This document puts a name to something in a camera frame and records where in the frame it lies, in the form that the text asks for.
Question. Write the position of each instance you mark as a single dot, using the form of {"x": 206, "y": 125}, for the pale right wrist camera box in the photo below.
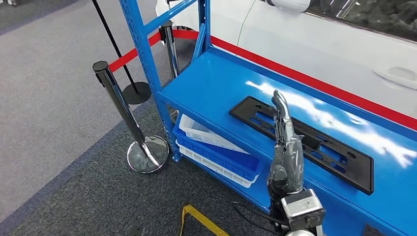
{"x": 301, "y": 206}

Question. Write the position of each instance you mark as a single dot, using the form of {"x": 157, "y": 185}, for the blue plastic crate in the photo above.
{"x": 228, "y": 159}

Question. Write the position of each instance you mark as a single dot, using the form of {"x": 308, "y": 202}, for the yellow floor tape marking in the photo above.
{"x": 202, "y": 219}

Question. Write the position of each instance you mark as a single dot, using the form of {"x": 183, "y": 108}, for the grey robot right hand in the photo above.
{"x": 288, "y": 163}

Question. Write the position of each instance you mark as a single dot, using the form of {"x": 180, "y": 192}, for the black pole with round base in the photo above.
{"x": 137, "y": 94}

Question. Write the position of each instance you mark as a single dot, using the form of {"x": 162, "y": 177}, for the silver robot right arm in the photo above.
{"x": 277, "y": 208}

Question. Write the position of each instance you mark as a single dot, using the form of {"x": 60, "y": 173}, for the long red barrier belt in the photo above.
{"x": 293, "y": 76}

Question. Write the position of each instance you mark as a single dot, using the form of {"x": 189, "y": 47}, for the blue metal shelf rack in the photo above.
{"x": 211, "y": 84}

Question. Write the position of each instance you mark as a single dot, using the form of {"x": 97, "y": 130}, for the short red barrier belt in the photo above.
{"x": 133, "y": 53}

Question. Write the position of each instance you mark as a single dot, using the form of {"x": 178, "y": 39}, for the black plastic panel part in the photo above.
{"x": 358, "y": 179}

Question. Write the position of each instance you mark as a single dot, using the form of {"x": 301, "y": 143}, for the white car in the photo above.
{"x": 293, "y": 49}

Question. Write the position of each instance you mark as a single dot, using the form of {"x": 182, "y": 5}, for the chrome stanchion post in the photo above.
{"x": 171, "y": 55}
{"x": 121, "y": 104}

